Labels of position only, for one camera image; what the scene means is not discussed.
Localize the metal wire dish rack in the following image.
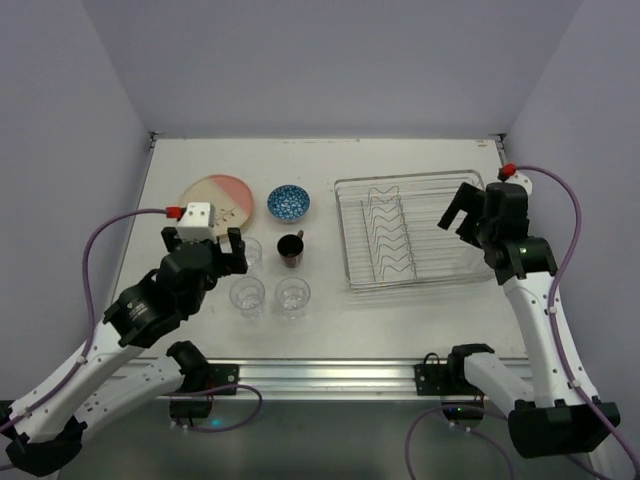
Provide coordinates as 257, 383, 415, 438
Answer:
334, 170, 492, 292

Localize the blue patterned bowl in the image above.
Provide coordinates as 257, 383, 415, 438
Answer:
267, 184, 311, 224

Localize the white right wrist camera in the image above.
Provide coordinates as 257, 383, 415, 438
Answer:
506, 171, 533, 195

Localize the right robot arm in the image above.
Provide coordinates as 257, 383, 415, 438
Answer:
438, 182, 620, 459

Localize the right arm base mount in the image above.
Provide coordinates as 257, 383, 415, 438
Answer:
414, 343, 506, 426

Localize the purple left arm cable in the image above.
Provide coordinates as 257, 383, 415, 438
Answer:
0, 204, 264, 436

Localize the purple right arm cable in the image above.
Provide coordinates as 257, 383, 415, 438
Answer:
403, 162, 640, 480

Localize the cream plate back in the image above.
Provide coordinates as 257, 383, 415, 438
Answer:
179, 174, 254, 236

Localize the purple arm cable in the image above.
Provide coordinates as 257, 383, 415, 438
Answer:
0, 204, 264, 436
403, 162, 640, 480

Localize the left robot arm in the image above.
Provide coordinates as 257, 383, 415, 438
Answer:
1, 227, 248, 477

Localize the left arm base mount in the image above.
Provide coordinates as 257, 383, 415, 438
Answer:
166, 341, 240, 426

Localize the clear glass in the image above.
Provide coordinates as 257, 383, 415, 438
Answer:
229, 276, 266, 319
274, 277, 311, 320
244, 237, 263, 274

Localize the aluminium mounting rail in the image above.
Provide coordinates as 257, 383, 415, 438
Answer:
63, 357, 593, 401

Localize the dark red cup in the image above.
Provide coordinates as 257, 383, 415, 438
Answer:
276, 230, 304, 268

